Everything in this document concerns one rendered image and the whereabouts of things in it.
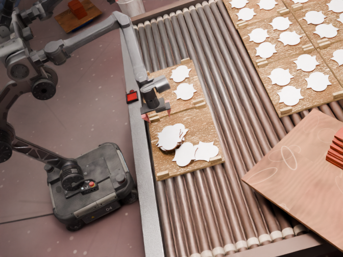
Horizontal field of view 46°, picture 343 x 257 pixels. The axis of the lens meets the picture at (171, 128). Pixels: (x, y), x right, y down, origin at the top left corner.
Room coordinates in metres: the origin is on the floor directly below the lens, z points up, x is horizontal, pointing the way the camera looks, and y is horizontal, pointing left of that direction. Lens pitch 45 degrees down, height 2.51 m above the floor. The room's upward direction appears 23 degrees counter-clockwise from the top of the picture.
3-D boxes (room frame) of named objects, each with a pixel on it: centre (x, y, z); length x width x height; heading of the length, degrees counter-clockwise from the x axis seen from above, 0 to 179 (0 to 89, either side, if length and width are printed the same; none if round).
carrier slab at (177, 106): (1.86, -0.09, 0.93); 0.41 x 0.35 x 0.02; 173
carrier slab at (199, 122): (1.44, -0.04, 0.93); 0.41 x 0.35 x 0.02; 172
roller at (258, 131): (1.69, -0.45, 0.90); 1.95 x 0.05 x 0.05; 172
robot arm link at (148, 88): (1.41, 0.03, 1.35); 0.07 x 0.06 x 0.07; 94
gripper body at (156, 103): (1.40, 0.03, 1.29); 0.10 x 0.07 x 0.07; 82
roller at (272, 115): (1.67, -0.55, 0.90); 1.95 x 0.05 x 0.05; 172
